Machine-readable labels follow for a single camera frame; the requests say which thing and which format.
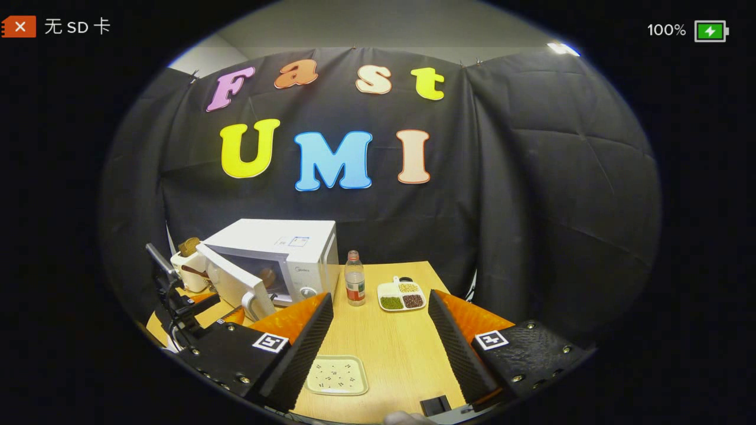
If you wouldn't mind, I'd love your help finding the white divided dish of beans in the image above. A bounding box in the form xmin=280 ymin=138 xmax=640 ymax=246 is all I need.
xmin=377 ymin=276 xmax=427 ymax=312

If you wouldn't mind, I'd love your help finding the white toaster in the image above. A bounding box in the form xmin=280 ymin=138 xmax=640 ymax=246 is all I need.
xmin=170 ymin=251 xmax=210 ymax=293

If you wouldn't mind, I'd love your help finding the pale green square plate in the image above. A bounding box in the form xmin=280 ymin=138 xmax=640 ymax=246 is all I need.
xmin=305 ymin=354 xmax=369 ymax=396

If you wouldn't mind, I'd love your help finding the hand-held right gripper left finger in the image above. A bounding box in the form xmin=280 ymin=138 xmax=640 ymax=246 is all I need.
xmin=177 ymin=292 xmax=334 ymax=414

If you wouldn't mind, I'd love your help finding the clear plastic bottle red label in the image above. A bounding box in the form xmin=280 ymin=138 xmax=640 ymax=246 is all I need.
xmin=345 ymin=250 xmax=366 ymax=306

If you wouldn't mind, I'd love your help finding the white microwave oven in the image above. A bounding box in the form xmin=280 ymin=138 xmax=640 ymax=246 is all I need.
xmin=197 ymin=219 xmax=340 ymax=322

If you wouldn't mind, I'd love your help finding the black backdrop cloth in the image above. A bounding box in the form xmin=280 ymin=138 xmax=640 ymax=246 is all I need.
xmin=97 ymin=47 xmax=662 ymax=349

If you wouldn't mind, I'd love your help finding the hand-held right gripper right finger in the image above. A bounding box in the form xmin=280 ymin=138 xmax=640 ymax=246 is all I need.
xmin=428 ymin=289 xmax=594 ymax=414

